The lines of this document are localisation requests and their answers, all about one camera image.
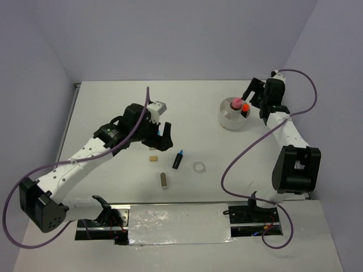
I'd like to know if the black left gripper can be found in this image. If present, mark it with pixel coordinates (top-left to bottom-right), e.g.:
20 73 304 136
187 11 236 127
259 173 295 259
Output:
130 116 172 151

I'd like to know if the pink capped marker tube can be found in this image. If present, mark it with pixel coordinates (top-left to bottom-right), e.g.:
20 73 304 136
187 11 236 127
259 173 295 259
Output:
230 97 243 111

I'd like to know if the black blue highlighter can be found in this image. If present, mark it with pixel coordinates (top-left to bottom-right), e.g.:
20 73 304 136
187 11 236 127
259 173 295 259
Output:
172 150 183 169

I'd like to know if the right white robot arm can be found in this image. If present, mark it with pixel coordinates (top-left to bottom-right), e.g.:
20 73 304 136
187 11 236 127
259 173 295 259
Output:
242 70 321 222

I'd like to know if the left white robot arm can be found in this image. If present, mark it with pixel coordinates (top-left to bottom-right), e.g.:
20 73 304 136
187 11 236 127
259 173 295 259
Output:
19 101 173 233

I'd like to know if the clear tape roll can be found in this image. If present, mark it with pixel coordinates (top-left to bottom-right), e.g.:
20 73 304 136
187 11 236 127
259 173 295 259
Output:
193 161 206 173

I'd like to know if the silver foil sheet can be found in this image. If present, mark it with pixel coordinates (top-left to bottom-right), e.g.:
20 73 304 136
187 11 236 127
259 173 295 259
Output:
128 203 232 245

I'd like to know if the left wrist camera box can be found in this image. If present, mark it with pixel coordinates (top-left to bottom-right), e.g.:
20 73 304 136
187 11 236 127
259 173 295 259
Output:
147 101 167 124

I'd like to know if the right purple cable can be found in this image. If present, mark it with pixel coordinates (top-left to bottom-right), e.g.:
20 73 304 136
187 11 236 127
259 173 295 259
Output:
221 69 318 249

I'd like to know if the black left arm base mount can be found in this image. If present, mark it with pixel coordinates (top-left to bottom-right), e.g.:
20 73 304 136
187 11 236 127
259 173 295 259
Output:
75 195 130 245

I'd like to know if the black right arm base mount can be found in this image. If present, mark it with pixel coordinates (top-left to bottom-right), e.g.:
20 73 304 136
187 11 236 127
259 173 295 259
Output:
223 200 282 237

